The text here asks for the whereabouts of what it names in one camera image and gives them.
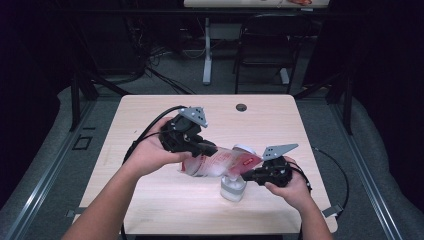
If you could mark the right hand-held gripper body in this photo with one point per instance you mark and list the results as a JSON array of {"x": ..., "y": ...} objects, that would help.
[{"x": 276, "y": 171}]

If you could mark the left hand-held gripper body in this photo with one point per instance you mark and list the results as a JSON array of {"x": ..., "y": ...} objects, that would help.
[{"x": 181, "y": 133}]

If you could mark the clear snack bag red print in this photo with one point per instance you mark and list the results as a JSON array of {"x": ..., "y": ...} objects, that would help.
[{"x": 220, "y": 163}]

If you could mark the person's right hand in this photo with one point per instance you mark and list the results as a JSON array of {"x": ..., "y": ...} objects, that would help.
[{"x": 293, "y": 193}]

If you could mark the person's left hand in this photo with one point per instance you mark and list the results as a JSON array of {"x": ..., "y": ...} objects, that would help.
[{"x": 150, "y": 153}]

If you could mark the black table grommet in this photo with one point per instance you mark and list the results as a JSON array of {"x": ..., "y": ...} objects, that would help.
[{"x": 241, "y": 107}]

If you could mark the grey table clamp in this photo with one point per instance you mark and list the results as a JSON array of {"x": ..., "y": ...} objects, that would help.
[
  {"x": 74, "y": 212},
  {"x": 331, "y": 210}
]

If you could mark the white background desk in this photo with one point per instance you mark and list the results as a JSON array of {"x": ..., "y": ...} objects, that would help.
[{"x": 207, "y": 50}]

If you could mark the black chair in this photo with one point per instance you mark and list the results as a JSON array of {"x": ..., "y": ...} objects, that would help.
[{"x": 271, "y": 43}]

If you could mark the orange item on background desk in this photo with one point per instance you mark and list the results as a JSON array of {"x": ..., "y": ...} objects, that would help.
[{"x": 300, "y": 2}]

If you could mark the aluminium floor rail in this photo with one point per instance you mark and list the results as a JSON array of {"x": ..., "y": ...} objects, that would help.
[
  {"x": 366, "y": 173},
  {"x": 43, "y": 173}
]

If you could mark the black frame post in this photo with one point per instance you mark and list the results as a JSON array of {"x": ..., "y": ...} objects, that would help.
[{"x": 75, "y": 100}]

